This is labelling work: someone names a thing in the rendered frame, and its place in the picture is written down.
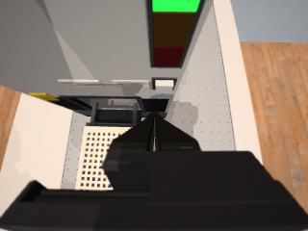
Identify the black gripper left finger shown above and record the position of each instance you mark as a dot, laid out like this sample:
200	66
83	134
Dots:
137	137

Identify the grey flat base plate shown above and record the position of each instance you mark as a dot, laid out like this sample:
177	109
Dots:
200	106

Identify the beige well plate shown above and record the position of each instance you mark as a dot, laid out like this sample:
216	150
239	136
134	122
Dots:
96	141

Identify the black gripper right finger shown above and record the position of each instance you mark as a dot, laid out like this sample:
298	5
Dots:
171	138

